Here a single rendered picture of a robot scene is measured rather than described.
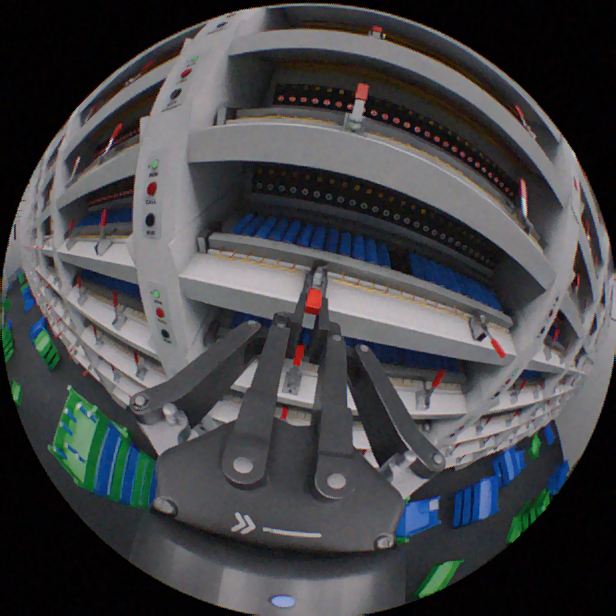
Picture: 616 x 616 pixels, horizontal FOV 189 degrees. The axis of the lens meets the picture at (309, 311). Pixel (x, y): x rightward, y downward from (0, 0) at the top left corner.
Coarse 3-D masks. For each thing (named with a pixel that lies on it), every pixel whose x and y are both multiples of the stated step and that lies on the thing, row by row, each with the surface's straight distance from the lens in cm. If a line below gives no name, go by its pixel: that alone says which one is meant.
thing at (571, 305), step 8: (576, 280) 114; (568, 288) 78; (576, 288) 75; (568, 296) 61; (576, 296) 119; (560, 304) 60; (568, 304) 65; (576, 304) 75; (568, 312) 70; (576, 312) 77; (584, 312) 101; (576, 320) 84; (584, 320) 99; (576, 328) 92; (584, 328) 115
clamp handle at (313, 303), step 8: (320, 272) 23; (312, 280) 23; (320, 280) 24; (312, 288) 21; (320, 288) 22; (312, 296) 19; (320, 296) 19; (312, 304) 18; (320, 304) 18; (312, 312) 18
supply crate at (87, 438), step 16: (80, 400) 89; (64, 416) 87; (80, 416) 86; (96, 416) 80; (64, 432) 89; (80, 432) 84; (96, 432) 72; (48, 448) 87; (64, 448) 90; (80, 448) 82; (96, 448) 74; (64, 464) 86; (80, 464) 82; (96, 464) 76; (80, 480) 74
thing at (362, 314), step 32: (192, 224) 30; (224, 224) 38; (384, 224) 39; (192, 256) 31; (192, 288) 30; (224, 288) 26; (256, 288) 25; (288, 288) 25; (352, 288) 27; (352, 320) 25; (384, 320) 26; (416, 320) 29; (448, 320) 33; (512, 320) 49; (448, 352) 35; (480, 352) 39; (512, 352) 47
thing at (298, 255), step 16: (224, 240) 29; (240, 240) 29; (256, 240) 29; (272, 240) 28; (256, 256) 29; (272, 256) 28; (288, 256) 27; (304, 256) 27; (320, 256) 27; (336, 256) 27; (336, 272) 28; (352, 272) 27; (368, 272) 27; (384, 272) 28; (400, 272) 30; (400, 288) 29; (416, 288) 30; (432, 288) 32; (448, 304) 34; (464, 304) 36; (480, 304) 40; (496, 320) 44
